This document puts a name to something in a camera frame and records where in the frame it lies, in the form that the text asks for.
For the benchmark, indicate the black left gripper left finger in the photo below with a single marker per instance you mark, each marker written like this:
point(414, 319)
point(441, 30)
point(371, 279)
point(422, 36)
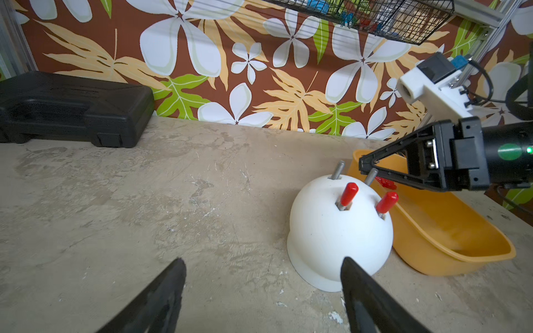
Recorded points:
point(157, 307)

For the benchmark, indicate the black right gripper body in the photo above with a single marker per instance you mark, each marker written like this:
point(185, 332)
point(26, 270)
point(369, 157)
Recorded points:
point(444, 156)

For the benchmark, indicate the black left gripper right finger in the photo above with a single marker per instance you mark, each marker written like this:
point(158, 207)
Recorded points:
point(369, 307)

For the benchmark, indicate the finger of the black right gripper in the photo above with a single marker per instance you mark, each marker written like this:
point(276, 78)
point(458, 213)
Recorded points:
point(419, 182)
point(418, 149)

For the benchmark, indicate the red screw protection sleeve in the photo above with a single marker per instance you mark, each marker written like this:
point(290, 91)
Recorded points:
point(347, 197)

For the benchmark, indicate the white dome screw fixture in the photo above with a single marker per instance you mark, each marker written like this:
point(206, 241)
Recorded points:
point(321, 236)

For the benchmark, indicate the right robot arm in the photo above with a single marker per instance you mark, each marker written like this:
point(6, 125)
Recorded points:
point(508, 147)

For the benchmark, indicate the pile of red sleeves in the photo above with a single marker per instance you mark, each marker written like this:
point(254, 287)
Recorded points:
point(387, 184)

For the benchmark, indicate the back right metal screw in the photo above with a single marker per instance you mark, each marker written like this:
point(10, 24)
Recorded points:
point(371, 176)

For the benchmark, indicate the metal screw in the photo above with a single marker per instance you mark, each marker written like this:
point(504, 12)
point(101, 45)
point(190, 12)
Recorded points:
point(338, 170)
point(371, 176)

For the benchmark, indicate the back left metal screw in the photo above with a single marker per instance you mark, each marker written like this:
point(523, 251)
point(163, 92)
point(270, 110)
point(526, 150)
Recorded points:
point(338, 170)

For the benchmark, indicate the yellow plastic tray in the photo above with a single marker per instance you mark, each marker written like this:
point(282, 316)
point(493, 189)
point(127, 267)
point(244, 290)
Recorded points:
point(437, 234)

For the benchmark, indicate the black plastic tool case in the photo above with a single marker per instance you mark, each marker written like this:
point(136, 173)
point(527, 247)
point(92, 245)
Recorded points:
point(41, 105)

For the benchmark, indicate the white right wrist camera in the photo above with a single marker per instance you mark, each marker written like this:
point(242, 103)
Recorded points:
point(435, 83)

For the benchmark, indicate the black wire basket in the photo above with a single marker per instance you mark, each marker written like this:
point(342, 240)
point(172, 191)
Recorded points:
point(409, 21)

